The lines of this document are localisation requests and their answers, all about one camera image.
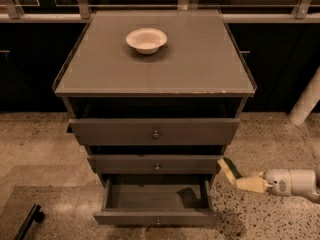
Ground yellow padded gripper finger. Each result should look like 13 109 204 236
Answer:
236 177 267 193
242 171 264 179

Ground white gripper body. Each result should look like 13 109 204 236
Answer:
265 169 292 197

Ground green and yellow sponge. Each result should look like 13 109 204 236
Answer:
217 157 242 186

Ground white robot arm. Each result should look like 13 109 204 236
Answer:
235 169 320 204

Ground grey open bottom drawer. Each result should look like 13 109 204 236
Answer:
94 174 221 226

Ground grey drawer cabinet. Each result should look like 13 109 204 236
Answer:
52 9 258 228

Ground grey top drawer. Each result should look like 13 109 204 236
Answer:
69 118 240 146

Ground grey middle drawer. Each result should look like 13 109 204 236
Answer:
88 155 221 174

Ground white bowl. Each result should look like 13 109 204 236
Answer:
126 28 168 55

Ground black bar on floor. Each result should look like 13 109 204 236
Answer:
14 204 45 240

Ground metal window railing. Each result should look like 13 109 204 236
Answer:
0 0 320 24

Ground white post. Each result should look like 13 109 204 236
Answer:
289 66 320 126

